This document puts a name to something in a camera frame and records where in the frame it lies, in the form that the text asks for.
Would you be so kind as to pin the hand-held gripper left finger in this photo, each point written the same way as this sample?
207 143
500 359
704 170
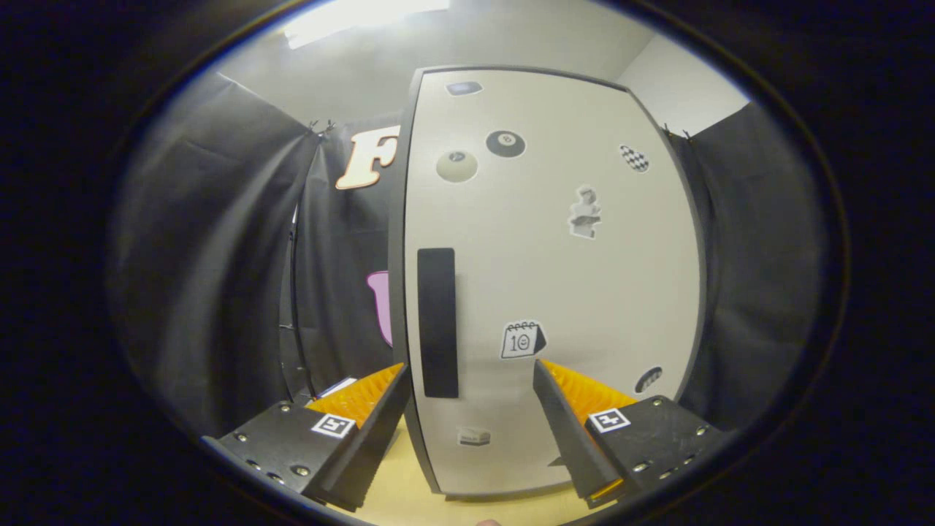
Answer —
372 446

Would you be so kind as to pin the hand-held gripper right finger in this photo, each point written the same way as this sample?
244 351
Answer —
568 446

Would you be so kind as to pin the grey blue book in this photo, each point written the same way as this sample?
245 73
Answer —
340 386

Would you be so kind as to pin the thin black stand pole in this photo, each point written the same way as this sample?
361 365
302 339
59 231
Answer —
294 307

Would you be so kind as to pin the dark grey cabinet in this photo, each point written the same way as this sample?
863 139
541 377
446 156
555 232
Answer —
397 241

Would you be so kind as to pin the black backdrop cloth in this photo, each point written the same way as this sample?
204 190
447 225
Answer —
204 256

